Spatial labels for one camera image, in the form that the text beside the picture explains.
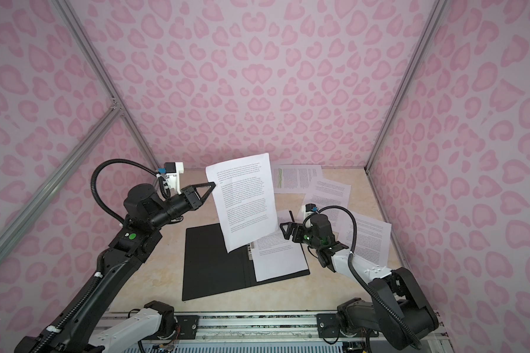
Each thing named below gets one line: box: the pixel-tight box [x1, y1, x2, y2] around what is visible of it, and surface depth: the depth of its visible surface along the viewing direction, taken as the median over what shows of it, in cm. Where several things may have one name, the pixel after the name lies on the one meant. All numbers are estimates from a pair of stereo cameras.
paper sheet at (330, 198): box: [303, 177, 352, 234], surface depth 112 cm
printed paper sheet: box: [251, 209, 309, 283], surface depth 91 cm
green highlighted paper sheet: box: [271, 164, 324, 195], surface depth 120 cm
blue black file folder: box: [181, 223, 311, 302], surface depth 87 cm
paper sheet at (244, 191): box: [205, 152, 279, 254], surface depth 73 cm
